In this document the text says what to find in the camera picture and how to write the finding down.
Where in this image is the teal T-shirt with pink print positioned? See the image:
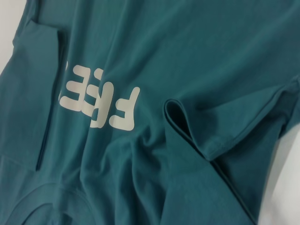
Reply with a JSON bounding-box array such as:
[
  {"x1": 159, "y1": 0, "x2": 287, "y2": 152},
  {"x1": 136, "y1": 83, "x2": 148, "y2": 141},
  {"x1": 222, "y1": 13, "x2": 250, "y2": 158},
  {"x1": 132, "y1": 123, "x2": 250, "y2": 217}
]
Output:
[{"x1": 0, "y1": 0, "x2": 300, "y2": 225}]

